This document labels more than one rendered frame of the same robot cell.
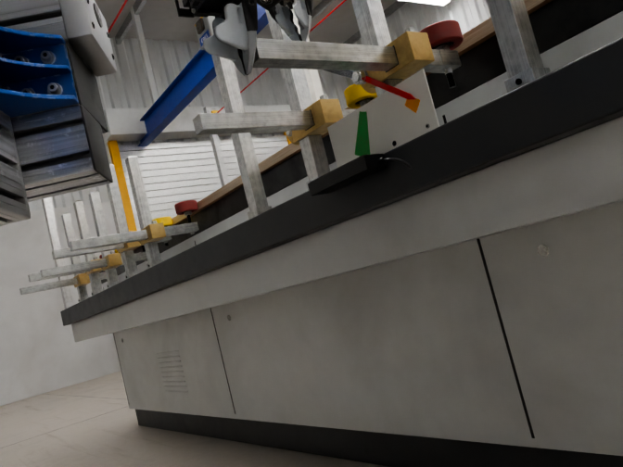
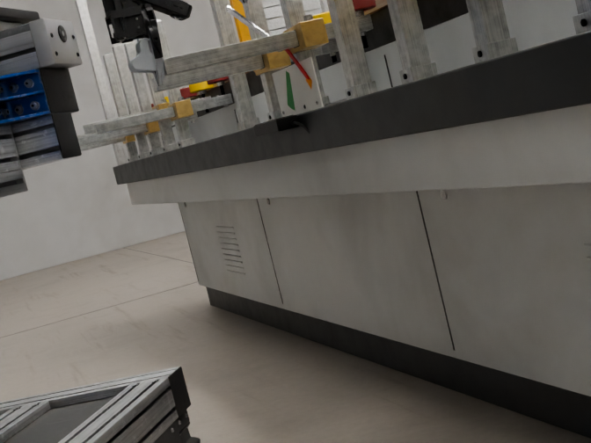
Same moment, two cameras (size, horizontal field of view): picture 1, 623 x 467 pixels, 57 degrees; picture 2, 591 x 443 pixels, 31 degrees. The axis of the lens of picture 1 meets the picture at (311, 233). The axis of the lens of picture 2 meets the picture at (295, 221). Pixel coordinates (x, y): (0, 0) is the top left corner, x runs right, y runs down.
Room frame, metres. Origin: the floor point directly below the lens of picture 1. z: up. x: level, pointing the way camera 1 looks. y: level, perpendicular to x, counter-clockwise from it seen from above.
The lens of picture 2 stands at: (-1.10, -0.82, 0.67)
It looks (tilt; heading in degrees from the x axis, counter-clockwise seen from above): 5 degrees down; 19
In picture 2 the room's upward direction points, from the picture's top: 14 degrees counter-clockwise
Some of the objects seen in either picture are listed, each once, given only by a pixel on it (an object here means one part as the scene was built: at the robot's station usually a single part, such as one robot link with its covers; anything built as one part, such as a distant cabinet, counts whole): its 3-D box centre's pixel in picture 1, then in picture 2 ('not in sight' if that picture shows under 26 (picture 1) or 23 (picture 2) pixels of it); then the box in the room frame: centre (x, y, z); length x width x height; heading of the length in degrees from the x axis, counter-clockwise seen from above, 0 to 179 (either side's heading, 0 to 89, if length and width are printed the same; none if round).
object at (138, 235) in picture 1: (137, 236); (164, 114); (1.93, 0.57, 0.81); 0.43 x 0.03 x 0.04; 127
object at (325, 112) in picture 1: (312, 122); (269, 60); (1.17, -0.06, 0.84); 0.13 x 0.06 x 0.05; 37
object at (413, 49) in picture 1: (394, 64); (304, 37); (0.97, -0.21, 0.85); 0.13 x 0.06 x 0.05; 37
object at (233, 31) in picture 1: (234, 36); (147, 62); (0.75, 0.04, 0.86); 0.06 x 0.03 x 0.09; 127
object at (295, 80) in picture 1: (300, 103); (260, 38); (1.19, -0.05, 0.89); 0.03 x 0.03 x 0.48; 37
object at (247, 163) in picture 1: (239, 130); (228, 39); (1.40, 0.11, 0.93); 0.05 x 0.04 x 0.45; 37
